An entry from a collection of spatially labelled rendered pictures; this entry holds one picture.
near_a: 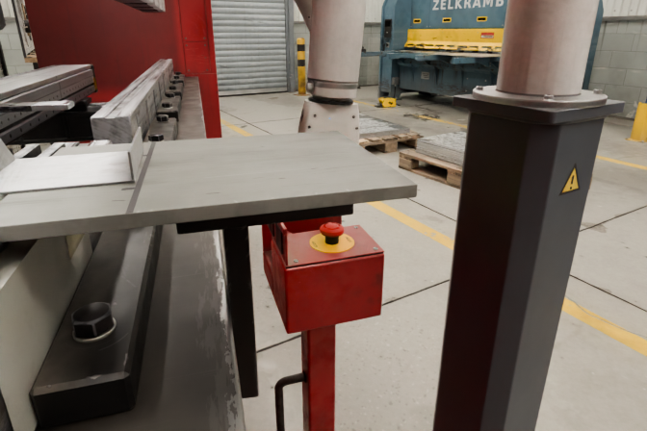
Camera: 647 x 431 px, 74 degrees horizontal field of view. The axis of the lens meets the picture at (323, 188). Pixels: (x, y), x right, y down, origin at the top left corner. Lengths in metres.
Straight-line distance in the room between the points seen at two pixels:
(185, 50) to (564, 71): 2.06
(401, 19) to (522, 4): 7.03
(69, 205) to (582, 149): 0.66
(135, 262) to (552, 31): 0.60
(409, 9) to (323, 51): 7.15
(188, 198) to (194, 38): 2.23
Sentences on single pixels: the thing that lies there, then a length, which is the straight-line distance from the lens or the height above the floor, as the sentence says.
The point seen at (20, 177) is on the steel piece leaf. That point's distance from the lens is 0.37.
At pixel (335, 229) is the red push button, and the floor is 0.81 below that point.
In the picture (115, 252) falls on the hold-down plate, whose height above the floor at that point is 0.90.
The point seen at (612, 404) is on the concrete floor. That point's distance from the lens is 1.76.
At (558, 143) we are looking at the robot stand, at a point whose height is 0.95.
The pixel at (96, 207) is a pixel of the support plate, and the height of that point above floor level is 1.00.
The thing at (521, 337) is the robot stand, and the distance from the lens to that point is 0.83.
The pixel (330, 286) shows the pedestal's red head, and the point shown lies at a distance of 0.67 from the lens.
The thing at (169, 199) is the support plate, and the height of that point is 1.00.
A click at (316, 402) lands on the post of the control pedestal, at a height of 0.43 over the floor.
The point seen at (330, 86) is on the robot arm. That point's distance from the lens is 0.69.
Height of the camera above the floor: 1.10
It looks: 20 degrees down
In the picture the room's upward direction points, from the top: straight up
